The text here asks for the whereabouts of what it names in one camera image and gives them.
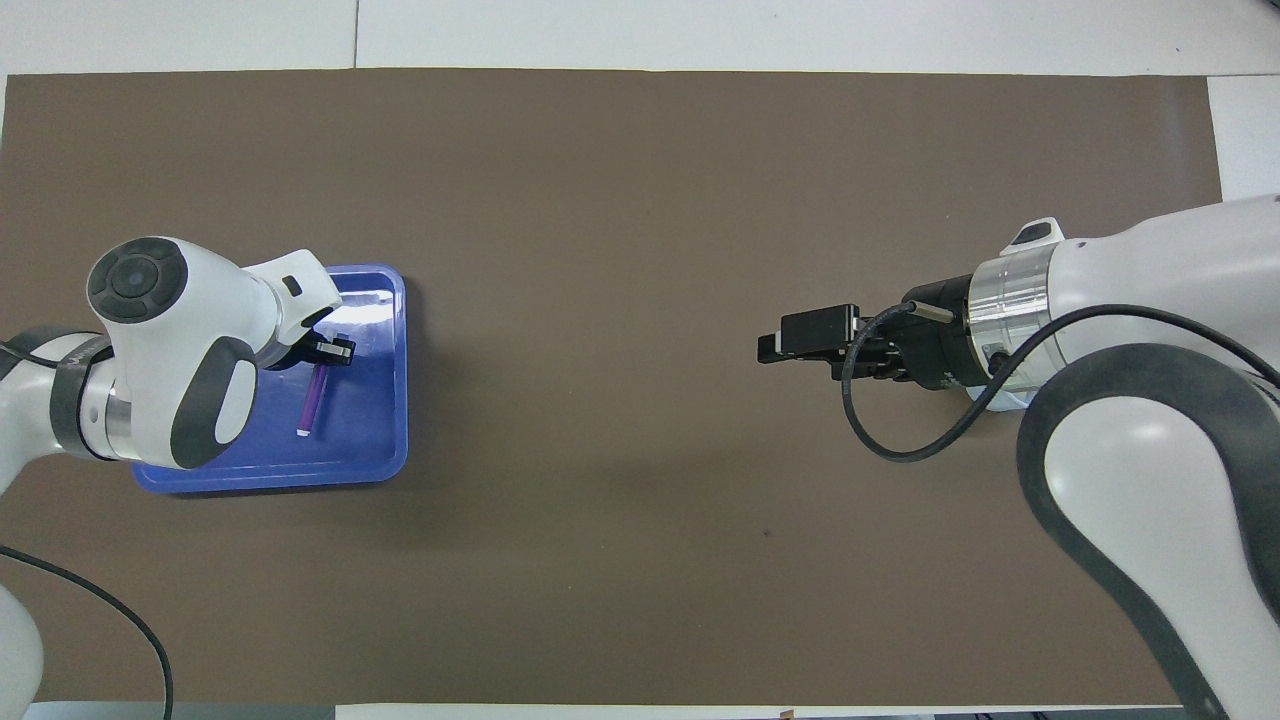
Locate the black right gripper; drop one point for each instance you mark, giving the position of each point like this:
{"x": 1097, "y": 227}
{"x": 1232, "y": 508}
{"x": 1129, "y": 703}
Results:
{"x": 930, "y": 340}

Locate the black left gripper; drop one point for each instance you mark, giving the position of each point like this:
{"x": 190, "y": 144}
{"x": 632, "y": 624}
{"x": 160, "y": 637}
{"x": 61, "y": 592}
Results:
{"x": 300, "y": 355}

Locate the purple pen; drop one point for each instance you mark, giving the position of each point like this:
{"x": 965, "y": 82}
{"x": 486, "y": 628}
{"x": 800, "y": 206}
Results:
{"x": 312, "y": 400}

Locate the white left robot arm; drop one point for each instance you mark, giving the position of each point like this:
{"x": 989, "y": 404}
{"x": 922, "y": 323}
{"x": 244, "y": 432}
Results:
{"x": 170, "y": 330}

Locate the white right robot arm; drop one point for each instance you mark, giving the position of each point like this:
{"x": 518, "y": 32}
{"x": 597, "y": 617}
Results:
{"x": 1150, "y": 270}

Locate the blue plastic tray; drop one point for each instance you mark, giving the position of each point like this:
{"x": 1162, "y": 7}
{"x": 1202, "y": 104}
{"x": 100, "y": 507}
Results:
{"x": 370, "y": 430}

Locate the translucent plastic cup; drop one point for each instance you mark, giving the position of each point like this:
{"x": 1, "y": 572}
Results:
{"x": 1005, "y": 400}

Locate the brown table mat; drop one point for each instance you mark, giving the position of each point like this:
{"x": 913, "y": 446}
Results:
{"x": 620, "y": 150}

